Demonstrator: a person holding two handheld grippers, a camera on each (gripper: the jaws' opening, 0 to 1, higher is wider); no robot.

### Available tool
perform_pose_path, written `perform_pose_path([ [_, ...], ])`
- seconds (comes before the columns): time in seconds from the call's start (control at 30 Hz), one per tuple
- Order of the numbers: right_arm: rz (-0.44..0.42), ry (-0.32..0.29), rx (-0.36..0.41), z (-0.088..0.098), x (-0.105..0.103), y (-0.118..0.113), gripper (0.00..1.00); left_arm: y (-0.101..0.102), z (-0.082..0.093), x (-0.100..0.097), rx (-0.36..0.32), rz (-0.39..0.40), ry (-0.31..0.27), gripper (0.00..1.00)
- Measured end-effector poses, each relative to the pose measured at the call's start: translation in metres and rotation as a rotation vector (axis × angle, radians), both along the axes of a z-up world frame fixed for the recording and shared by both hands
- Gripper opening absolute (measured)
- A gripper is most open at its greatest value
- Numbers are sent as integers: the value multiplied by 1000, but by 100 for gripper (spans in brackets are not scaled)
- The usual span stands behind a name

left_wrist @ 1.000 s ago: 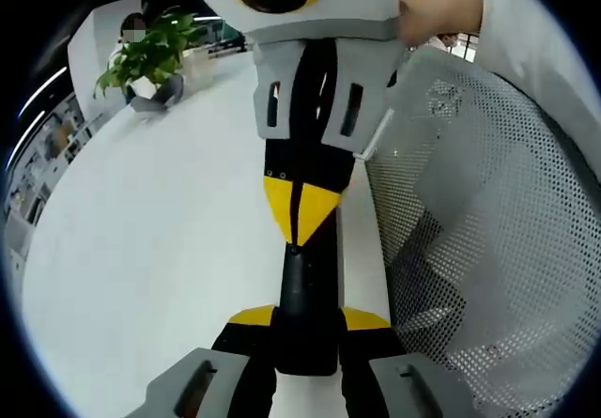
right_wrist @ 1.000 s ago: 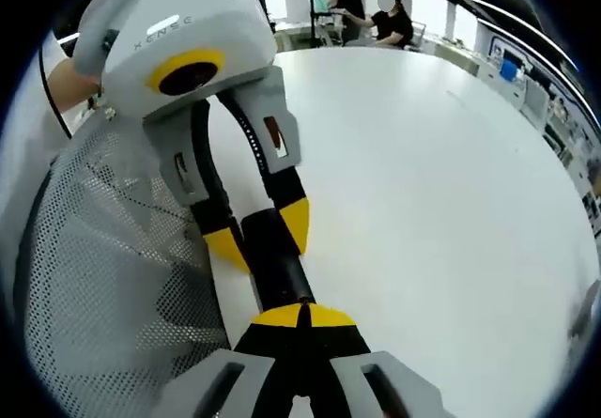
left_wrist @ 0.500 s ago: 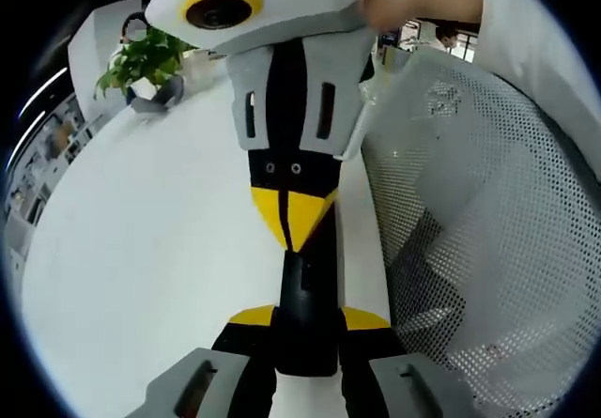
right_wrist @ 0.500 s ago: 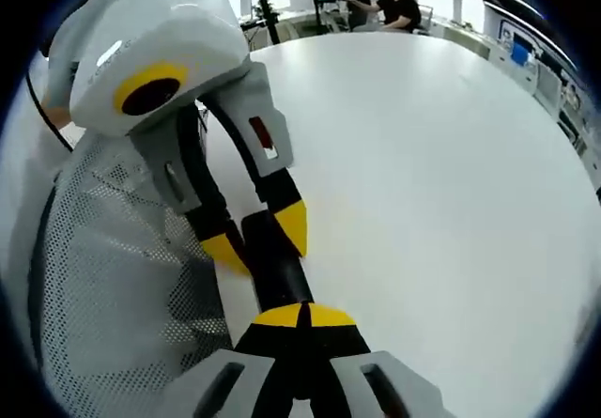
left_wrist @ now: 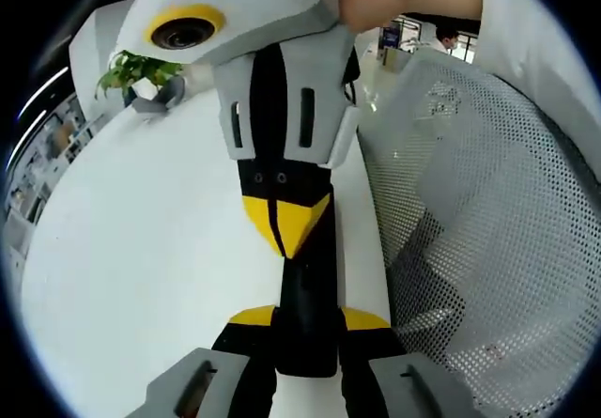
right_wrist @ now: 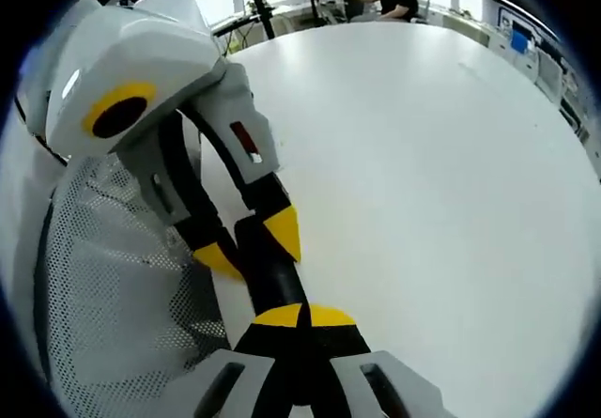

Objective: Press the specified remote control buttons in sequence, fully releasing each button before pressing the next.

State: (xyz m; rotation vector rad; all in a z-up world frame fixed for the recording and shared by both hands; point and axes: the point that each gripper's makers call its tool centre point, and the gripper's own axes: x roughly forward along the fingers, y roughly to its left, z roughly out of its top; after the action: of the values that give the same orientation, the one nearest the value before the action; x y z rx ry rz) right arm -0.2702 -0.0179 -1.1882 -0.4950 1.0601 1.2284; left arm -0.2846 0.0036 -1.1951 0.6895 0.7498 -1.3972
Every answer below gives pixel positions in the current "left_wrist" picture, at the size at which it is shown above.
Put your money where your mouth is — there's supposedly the white plant vase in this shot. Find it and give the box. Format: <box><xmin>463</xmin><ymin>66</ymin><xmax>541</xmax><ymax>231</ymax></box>
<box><xmin>132</xmin><ymin>81</ymin><xmax>160</xmax><ymax>103</ymax></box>

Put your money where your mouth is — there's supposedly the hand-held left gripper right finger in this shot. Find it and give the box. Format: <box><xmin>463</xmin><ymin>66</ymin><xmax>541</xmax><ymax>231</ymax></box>
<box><xmin>337</xmin><ymin>306</ymin><xmax>481</xmax><ymax>418</ymax></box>

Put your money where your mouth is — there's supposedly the black remote control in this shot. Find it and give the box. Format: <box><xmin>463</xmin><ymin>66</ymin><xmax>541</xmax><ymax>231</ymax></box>
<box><xmin>274</xmin><ymin>187</ymin><xmax>343</xmax><ymax>379</ymax></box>

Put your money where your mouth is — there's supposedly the green leafy plant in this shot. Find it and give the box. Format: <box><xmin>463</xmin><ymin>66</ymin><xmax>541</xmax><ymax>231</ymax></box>
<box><xmin>95</xmin><ymin>49</ymin><xmax>185</xmax><ymax>103</ymax></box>

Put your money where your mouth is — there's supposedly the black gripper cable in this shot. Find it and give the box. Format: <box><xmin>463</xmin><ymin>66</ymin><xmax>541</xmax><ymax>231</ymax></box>
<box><xmin>343</xmin><ymin>50</ymin><xmax>362</xmax><ymax>108</ymax></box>

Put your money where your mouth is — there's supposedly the person's white shirt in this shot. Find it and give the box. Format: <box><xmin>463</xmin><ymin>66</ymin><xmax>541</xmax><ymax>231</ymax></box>
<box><xmin>467</xmin><ymin>0</ymin><xmax>601</xmax><ymax>165</ymax></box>

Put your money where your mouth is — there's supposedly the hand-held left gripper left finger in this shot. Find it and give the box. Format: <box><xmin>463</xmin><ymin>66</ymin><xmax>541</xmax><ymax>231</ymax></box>
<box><xmin>125</xmin><ymin>304</ymin><xmax>283</xmax><ymax>418</ymax></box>

